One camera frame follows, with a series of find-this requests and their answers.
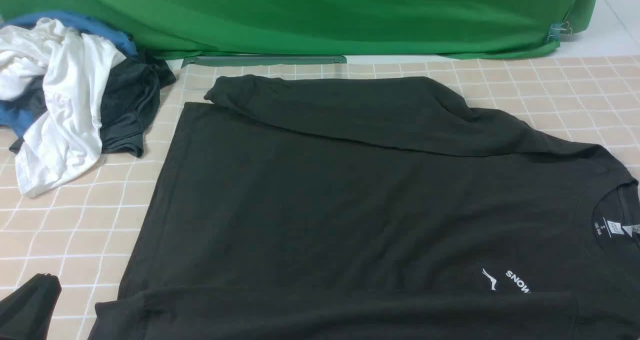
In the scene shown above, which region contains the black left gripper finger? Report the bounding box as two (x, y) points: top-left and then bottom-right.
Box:
(0, 273), (62, 340)

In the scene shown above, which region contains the dark gray long-sleeve shirt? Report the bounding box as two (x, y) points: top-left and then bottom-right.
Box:
(89, 75), (640, 340)

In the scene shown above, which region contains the white crumpled shirt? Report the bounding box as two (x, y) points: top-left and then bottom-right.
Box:
(1, 18), (126, 198)

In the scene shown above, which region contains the dark green crumpled shirt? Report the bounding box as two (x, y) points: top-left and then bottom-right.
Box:
(0, 50), (177, 158)

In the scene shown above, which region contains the beige checkered tablecloth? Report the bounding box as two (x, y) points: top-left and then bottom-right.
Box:
(0, 54), (640, 340)

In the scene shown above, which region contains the blue crumpled garment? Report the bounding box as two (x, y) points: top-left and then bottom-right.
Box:
(0, 10), (138, 137)

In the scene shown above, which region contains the green backdrop cloth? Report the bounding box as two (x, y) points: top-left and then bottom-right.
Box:
(1, 0), (596, 59)

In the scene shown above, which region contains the blue binder clip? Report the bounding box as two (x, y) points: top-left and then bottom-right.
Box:
(546, 21), (573, 43)

